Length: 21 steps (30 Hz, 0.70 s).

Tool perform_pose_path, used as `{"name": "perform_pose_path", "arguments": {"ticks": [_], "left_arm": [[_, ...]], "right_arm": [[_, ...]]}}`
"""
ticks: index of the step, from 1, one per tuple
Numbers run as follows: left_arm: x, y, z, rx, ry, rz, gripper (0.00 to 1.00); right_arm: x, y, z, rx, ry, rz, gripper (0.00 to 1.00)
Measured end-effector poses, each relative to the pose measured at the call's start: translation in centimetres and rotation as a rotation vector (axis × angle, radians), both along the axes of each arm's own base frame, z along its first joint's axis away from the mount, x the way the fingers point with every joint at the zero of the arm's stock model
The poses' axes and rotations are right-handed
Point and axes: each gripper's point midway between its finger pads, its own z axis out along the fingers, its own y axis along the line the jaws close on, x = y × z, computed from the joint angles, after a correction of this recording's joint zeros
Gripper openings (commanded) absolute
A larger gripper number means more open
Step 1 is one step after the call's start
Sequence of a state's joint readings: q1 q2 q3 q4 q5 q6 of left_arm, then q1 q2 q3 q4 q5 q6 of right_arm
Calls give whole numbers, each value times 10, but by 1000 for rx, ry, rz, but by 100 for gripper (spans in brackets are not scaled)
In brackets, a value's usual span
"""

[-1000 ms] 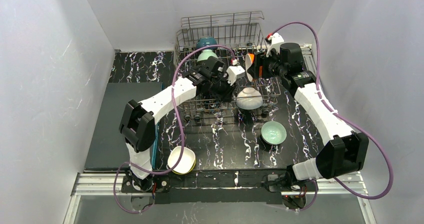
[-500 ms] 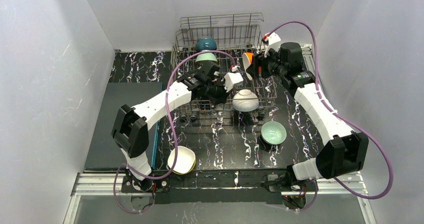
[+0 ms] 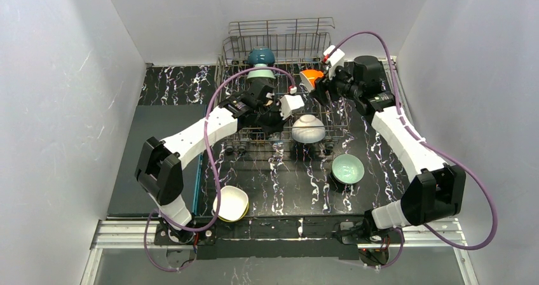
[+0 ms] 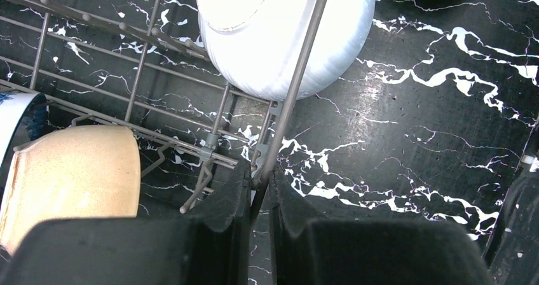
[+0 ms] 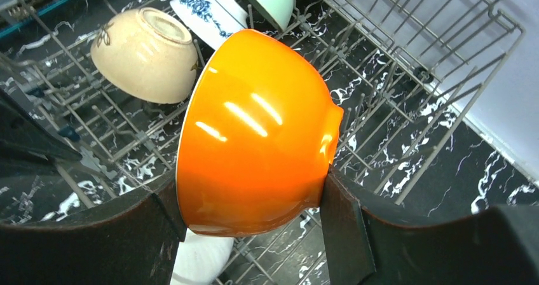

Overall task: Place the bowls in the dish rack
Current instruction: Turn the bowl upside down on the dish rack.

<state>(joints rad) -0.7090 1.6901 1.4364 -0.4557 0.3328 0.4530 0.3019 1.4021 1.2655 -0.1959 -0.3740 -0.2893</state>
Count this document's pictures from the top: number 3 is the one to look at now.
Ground orange striped bowl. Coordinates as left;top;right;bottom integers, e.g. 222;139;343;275
299;69;325;93

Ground green celadon bowl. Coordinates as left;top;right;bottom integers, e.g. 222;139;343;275
246;64;275;80

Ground white ribbed bowl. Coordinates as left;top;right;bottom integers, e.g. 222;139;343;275
291;115;325;144

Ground tan interior dark bowl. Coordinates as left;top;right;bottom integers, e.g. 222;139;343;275
246;46;275;66

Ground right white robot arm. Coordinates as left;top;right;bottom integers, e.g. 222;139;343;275
303;56;466;234

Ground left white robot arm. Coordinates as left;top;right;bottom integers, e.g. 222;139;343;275
135;81;304;232

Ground pale green shallow bowl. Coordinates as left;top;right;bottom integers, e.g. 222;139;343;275
331;153;365;185

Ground white square bowl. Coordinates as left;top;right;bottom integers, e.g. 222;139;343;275
218;186;249;219

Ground yellow rimmed bowl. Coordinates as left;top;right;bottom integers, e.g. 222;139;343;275
218;207;249;223

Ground grey mat blue edge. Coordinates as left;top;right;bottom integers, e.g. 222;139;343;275
107;104;207;219

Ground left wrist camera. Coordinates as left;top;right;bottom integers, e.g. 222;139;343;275
279;95;304;120

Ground grey wire dish rack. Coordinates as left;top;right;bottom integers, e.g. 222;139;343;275
214;17;350;153

